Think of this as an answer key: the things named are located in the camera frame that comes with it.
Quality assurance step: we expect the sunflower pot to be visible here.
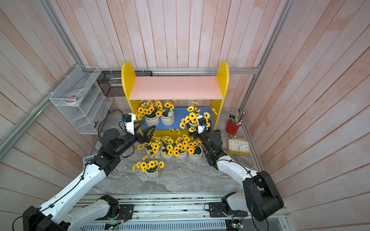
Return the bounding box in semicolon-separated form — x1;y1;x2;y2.
136;100;163;127
176;102;212;134
137;137;162;155
161;100;177;126
173;135;190;160
160;129;180;158
132;155;165;177
187;137;203;162

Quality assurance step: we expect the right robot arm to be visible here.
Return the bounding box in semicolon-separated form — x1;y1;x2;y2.
192;130;284;222

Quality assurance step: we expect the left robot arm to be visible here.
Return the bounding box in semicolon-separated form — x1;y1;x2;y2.
22;124;156;231

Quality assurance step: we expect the yellow shelf unit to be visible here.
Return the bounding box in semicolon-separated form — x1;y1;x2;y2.
121;61;229;130

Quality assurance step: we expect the yellow alarm clock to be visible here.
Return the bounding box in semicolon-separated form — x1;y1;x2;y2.
227;139;251;156

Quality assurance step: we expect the red pencil cup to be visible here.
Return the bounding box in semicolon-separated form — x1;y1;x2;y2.
225;111;245;135

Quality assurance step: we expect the light blue calculator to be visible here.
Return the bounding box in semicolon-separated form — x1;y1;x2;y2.
82;155;95;165

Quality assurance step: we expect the tape roll in rack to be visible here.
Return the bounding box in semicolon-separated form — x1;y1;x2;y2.
62;91;84;105

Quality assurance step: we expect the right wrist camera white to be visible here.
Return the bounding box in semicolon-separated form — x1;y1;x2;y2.
196;116;207;134

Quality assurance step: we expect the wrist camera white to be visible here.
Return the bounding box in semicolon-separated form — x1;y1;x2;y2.
196;116;207;134
120;113;136;135

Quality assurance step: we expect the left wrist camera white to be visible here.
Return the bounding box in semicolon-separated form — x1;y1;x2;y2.
120;113;136;135

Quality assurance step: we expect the black wire basket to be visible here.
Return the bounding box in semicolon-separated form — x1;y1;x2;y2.
97;71;152;97

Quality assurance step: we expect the white wire mesh rack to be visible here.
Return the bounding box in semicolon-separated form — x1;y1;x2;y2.
50;65;112;135

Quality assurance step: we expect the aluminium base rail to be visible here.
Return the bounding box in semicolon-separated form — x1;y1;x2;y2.
50;192;290;231

